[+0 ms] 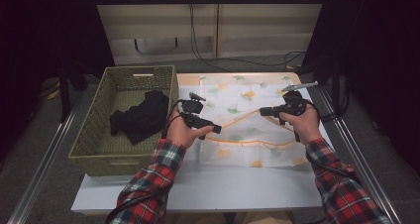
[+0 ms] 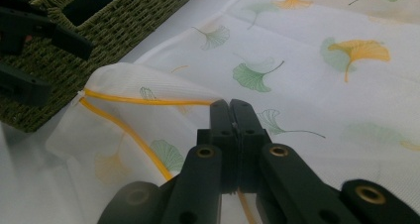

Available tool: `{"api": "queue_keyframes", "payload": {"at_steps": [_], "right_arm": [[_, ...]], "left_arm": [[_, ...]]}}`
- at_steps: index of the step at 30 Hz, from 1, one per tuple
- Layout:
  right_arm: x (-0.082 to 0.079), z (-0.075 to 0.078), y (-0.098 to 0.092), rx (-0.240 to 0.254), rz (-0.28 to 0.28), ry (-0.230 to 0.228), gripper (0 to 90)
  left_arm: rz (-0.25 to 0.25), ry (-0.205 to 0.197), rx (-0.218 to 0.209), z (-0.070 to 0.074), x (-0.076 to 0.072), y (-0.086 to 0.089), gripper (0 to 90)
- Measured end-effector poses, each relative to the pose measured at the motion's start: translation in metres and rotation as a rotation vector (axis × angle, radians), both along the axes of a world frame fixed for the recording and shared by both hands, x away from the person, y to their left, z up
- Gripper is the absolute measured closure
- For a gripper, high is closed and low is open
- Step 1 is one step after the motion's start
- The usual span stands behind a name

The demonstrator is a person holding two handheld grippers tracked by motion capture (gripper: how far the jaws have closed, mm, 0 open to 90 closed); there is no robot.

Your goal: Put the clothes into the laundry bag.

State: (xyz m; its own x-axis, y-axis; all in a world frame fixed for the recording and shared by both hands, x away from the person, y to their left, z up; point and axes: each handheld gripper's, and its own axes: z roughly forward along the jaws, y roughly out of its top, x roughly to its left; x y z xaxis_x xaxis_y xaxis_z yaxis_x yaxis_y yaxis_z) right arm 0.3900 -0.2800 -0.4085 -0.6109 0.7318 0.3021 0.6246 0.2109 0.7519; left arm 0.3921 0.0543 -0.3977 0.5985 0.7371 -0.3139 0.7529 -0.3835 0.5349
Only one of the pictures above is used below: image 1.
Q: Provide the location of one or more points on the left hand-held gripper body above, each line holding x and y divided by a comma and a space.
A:
191, 108

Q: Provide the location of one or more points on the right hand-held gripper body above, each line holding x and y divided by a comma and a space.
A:
294, 105

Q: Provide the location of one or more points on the white leaf-print laundry bag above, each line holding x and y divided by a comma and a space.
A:
244, 144

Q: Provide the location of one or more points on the black garment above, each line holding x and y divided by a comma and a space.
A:
142, 118

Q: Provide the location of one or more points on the green woven basket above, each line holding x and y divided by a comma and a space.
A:
132, 151

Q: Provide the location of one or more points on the person's right hand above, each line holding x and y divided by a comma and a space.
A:
305, 128

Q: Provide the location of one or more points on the person's left hand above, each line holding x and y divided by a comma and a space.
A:
181, 134

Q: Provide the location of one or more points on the black metal stand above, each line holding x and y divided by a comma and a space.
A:
64, 95
336, 85

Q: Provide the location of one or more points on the white sheet on table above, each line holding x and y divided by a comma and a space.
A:
231, 191

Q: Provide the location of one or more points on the dark curtain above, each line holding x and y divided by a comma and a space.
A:
39, 35
379, 52

